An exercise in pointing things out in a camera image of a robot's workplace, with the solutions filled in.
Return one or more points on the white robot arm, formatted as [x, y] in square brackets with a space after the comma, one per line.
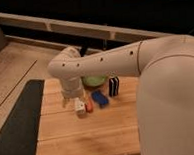
[165, 93]

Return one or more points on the blue toy block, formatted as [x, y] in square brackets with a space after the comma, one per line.
[99, 98]

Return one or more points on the black floor mat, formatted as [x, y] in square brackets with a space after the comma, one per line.
[18, 135]

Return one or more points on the green bowl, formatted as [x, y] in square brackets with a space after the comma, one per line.
[94, 81]

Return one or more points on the black white striped eraser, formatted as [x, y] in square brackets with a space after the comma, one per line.
[113, 86]

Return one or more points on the white bottle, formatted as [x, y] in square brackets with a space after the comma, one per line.
[80, 107]

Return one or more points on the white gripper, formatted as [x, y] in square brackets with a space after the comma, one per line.
[71, 88]

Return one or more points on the white shelf rail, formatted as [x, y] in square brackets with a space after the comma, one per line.
[79, 29]

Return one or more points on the orange carrot toy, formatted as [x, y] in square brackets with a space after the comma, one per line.
[89, 106]

